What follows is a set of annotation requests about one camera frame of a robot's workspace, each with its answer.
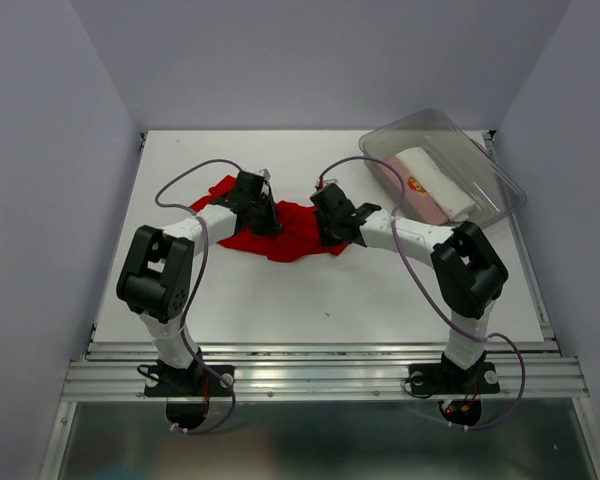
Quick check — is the clear plastic bin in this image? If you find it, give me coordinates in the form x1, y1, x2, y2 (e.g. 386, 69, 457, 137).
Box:
358, 109, 527, 228

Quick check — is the rolled white t-shirt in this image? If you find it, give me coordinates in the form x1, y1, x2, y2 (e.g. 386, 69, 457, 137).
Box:
395, 147, 478, 223

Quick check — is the aluminium mounting rail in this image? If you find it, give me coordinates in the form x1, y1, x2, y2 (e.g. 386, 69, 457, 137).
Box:
61, 339, 589, 402

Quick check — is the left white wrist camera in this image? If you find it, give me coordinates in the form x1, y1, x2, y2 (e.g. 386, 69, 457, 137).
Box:
256, 169, 271, 182

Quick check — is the red t-shirt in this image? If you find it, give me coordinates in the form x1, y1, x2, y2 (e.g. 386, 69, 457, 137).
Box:
219, 201, 347, 263

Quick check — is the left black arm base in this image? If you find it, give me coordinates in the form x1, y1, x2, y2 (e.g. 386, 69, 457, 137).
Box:
136, 360, 230, 399

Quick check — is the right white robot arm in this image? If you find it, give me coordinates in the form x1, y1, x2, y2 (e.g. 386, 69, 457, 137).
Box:
310, 183, 509, 390

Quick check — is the rolled pink t-shirt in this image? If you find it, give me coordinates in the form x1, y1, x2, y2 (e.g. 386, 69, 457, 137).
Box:
385, 157, 449, 226

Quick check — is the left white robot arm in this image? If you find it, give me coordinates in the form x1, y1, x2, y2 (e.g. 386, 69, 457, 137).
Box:
116, 169, 282, 394

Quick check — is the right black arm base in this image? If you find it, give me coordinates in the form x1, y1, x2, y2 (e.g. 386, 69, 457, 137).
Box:
403, 356, 500, 398

